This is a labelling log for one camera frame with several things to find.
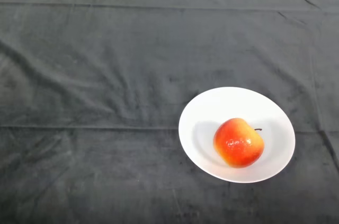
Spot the red yellow apple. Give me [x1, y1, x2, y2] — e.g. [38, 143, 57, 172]
[213, 118, 265, 169]

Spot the white round plate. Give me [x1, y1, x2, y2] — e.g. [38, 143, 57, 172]
[178, 86, 296, 184]

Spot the black cloth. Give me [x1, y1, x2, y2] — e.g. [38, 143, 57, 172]
[0, 0, 339, 224]

